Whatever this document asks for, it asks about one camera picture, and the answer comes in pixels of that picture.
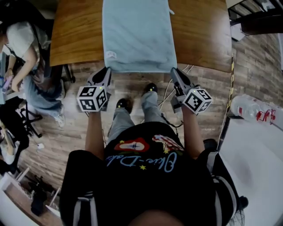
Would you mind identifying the black standing fan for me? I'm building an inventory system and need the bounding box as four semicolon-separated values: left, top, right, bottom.
203;138;249;226

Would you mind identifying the small white box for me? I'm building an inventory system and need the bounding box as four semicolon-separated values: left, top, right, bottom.
231;23;245;42

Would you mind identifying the person's black shoe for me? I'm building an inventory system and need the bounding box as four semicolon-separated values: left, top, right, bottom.
143;83;158;94
116;98;134;115

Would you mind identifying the person's right forearm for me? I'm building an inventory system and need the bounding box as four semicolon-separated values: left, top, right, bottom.
180;108;205;160

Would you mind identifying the black metal bed frame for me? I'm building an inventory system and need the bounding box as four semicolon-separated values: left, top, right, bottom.
227;0;283;36

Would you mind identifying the wooden table with black legs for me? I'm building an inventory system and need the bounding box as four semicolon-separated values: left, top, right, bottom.
50;0;233;84

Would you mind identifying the brown shoulder bag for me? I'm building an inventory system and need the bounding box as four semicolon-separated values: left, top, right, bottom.
32;49;53;93

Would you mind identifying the person's left forearm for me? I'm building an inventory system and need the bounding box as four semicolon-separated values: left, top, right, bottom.
85;111;106;160

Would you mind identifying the wrapped pack of water bottles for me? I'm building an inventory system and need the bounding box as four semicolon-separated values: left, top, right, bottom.
229;94;278;124

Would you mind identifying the light blue towel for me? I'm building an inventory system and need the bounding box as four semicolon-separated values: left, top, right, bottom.
102;0;178;73

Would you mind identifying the white cable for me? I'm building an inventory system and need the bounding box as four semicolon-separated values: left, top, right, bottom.
158;64;195;111

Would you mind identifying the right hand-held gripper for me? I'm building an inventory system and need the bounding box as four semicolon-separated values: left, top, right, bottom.
169;67;214;116

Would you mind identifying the person's left black shoe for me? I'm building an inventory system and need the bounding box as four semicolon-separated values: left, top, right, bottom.
116;98;134;115

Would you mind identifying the black swivel chair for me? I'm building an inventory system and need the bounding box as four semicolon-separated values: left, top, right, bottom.
0;94;44;175

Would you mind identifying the person's left leg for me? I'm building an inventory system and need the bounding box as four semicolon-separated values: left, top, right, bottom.
107;107;136;145

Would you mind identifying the person's right leg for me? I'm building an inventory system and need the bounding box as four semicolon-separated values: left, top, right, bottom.
141;91;170;124

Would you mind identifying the black office chair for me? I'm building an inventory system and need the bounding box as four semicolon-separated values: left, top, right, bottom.
8;0;77;84

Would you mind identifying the person's leg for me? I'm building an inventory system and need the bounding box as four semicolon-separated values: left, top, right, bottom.
107;107;136;145
141;91;170;124

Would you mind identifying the yellow black striped tape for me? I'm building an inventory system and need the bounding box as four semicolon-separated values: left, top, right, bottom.
217;55;235;152

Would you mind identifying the person's black printed shirt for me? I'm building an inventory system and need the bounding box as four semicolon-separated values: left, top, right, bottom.
59;121;241;226

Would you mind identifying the white table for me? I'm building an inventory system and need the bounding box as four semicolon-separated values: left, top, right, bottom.
218;117;283;226

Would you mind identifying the black device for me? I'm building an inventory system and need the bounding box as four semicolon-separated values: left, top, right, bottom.
30;176;49;217

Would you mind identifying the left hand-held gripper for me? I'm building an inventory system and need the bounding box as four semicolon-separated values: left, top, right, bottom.
76;67;113;113

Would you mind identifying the person's right black shoe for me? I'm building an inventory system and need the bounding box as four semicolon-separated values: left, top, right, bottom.
143;83;158;94

